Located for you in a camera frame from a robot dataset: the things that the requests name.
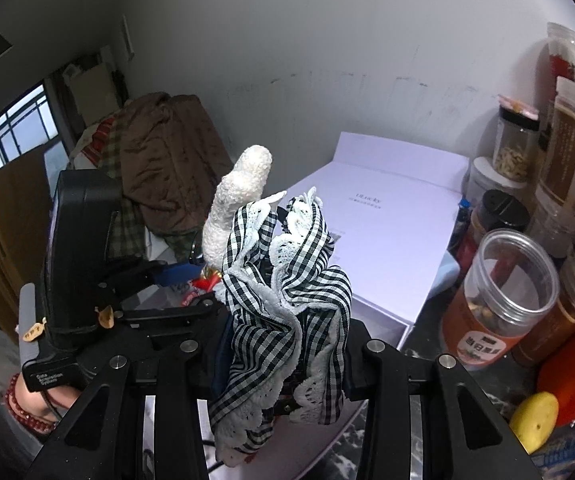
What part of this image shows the seed jar with black lid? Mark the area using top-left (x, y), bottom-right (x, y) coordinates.
top-left (492, 94), bottom-right (541, 182)

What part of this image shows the red white snack packet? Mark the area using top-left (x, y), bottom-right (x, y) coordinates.
top-left (182, 267), bottom-right (226, 306)

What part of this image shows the open clear jar orange label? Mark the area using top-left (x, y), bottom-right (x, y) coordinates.
top-left (441, 229), bottom-right (561, 372)

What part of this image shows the brown quilted jacket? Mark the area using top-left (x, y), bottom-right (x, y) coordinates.
top-left (115, 92), bottom-right (233, 241)

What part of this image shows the clear jar of red spice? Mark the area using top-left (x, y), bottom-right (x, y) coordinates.
top-left (546, 22), bottom-right (575, 92)

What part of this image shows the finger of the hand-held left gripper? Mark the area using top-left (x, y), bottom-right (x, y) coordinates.
top-left (110, 297), bottom-right (226, 341)
top-left (100, 255), bottom-right (204, 306)

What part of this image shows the person's left hand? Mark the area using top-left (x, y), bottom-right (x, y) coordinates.
top-left (18, 375), bottom-right (83, 423)

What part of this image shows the spice bottle with black lid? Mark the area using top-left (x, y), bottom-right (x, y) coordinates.
top-left (466, 189), bottom-right (531, 266)

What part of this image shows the red bead bracelet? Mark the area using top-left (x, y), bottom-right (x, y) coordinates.
top-left (5, 372), bottom-right (61, 435)

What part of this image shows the window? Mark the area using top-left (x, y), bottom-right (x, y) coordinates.
top-left (0, 85), bottom-right (61, 186)

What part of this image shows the beige cardboard sheet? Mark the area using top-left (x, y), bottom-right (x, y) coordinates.
top-left (60, 47), bottom-right (118, 126)

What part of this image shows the blue white labelled bottle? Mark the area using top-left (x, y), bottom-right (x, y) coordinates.
top-left (532, 427), bottom-right (575, 463)

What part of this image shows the white plush toy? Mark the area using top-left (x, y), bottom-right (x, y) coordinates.
top-left (202, 145), bottom-right (273, 268)

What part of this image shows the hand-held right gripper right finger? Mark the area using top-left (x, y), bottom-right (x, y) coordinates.
top-left (342, 317), bottom-right (533, 480)

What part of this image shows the yellow curtain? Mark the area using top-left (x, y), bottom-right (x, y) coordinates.
top-left (0, 147), bottom-right (56, 331)

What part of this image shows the jar of brown spice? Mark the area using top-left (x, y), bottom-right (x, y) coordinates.
top-left (511, 285), bottom-right (575, 367)

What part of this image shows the black white checked lace cloth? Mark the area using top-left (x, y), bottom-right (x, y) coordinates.
top-left (210, 186), bottom-right (353, 466)

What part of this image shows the yellow lemon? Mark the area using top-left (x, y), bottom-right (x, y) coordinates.
top-left (510, 391), bottom-right (559, 456)

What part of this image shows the white gift box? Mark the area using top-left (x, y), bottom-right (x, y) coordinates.
top-left (140, 131), bottom-right (471, 480)

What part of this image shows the white lidded jar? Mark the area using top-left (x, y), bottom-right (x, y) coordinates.
top-left (469, 156), bottom-right (501, 208)

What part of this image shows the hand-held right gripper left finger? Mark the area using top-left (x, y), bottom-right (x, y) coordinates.
top-left (25, 327), bottom-right (231, 480)

